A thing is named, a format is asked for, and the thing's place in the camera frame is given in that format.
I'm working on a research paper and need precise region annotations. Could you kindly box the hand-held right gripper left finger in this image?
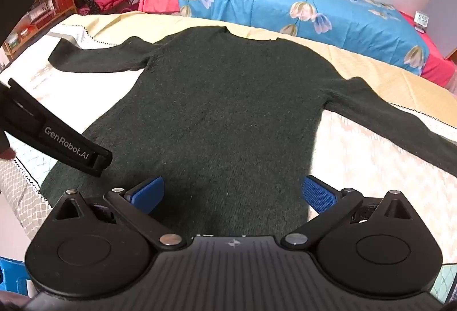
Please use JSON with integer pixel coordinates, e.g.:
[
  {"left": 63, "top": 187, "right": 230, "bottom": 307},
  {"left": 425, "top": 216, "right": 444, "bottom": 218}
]
[{"left": 50, "top": 176, "right": 187, "bottom": 250}]

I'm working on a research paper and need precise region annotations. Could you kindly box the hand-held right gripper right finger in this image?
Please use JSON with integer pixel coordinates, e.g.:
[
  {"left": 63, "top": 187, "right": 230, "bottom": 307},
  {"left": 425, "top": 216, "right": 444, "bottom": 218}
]
[{"left": 281, "top": 175, "right": 419, "bottom": 251}]

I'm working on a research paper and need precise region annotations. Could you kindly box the dark green knit sweater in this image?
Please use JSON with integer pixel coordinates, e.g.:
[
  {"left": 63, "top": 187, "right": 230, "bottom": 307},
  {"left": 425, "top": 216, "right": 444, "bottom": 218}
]
[{"left": 39, "top": 26, "right": 457, "bottom": 237}]

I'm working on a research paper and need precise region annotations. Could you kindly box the yellow quilted blanket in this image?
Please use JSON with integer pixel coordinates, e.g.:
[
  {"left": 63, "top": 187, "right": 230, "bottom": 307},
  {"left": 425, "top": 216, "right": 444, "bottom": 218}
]
[{"left": 48, "top": 11, "right": 457, "bottom": 126}]

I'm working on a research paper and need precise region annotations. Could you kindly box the blue plastic stool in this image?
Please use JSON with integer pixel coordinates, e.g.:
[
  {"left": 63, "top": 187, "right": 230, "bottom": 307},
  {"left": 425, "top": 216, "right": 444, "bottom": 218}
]
[{"left": 0, "top": 257, "right": 34, "bottom": 297}]

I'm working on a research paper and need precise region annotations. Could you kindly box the blue floral quilt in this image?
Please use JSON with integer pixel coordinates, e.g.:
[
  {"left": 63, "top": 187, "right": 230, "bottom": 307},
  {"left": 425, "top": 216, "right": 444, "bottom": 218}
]
[{"left": 177, "top": 0, "right": 431, "bottom": 76}]

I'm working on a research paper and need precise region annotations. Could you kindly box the white digital clock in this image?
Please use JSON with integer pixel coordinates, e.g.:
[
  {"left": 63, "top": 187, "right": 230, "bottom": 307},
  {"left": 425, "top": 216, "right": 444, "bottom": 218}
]
[{"left": 414, "top": 11, "right": 431, "bottom": 34}]

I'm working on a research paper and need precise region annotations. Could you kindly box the grey board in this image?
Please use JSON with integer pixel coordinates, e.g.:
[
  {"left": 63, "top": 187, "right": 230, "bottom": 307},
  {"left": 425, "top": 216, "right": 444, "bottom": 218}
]
[{"left": 421, "top": 0, "right": 457, "bottom": 60}]

